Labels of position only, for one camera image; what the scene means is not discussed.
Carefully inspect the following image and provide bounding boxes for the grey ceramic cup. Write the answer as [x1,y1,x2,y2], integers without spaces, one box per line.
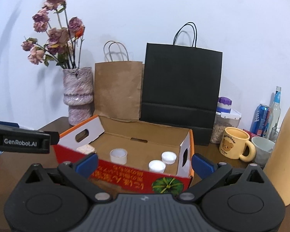
[251,136,275,167]

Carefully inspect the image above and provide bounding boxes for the white tape roll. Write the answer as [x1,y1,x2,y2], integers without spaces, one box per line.
[109,148,128,165]

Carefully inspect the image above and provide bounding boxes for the yellow bear mug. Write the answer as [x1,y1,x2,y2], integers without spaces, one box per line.
[219,127,256,162]

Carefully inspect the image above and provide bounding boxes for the red orange cardboard box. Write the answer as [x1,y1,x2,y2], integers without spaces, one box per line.
[54,115,194,195]

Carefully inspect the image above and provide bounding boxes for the dried pink flower bouquet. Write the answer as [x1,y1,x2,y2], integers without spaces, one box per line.
[21,0,85,69]

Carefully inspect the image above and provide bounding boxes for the pink textured ceramic vase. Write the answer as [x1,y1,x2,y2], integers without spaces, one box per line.
[63,67,94,126]

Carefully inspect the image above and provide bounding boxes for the purple lidded small jar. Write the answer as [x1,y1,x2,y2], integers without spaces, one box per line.
[216,96,232,113]

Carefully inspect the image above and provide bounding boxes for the clear food storage container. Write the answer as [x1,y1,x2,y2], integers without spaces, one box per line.
[210,109,242,144]

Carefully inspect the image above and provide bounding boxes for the blue drink can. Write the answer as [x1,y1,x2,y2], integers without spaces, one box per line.
[250,104,270,137]

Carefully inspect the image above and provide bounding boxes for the black paper bag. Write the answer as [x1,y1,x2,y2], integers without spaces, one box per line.
[140,22,223,146]

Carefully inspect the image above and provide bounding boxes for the clear drinking glass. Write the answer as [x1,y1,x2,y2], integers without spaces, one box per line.
[269,126,280,142]

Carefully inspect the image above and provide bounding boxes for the beige thermos jug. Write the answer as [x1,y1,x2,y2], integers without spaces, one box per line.
[264,107,290,206]

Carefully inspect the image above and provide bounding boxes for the brown paper bag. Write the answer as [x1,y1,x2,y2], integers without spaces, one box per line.
[94,51,144,122]

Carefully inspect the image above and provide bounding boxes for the small red box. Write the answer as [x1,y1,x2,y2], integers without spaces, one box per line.
[243,129,258,139]

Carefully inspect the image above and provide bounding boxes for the beige sponge block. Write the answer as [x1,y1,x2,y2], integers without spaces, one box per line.
[76,144,95,154]

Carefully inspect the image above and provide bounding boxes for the clear glass bottle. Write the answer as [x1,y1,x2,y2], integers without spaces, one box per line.
[265,86,281,138]

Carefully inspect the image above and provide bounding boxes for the white round cap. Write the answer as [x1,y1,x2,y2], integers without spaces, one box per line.
[148,160,166,173]

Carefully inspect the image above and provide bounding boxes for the white ribbed bottle cap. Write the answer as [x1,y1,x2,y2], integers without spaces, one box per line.
[161,151,177,165]

